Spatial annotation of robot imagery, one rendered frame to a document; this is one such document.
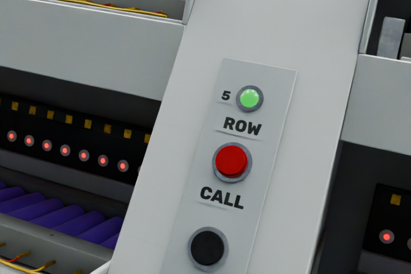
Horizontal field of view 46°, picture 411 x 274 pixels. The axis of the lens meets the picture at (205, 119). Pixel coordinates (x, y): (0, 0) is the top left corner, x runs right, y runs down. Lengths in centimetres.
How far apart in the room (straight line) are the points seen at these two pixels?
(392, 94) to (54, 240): 23
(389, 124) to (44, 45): 21
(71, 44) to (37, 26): 3
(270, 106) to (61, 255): 18
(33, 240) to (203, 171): 15
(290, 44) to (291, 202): 8
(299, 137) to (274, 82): 3
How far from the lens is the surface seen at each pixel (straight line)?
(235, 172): 24
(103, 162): 45
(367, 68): 26
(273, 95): 25
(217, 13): 27
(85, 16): 30
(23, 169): 50
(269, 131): 24
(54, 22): 32
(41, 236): 35
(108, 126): 44
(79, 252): 34
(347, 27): 26
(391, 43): 31
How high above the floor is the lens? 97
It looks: 13 degrees up
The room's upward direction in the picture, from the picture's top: 17 degrees clockwise
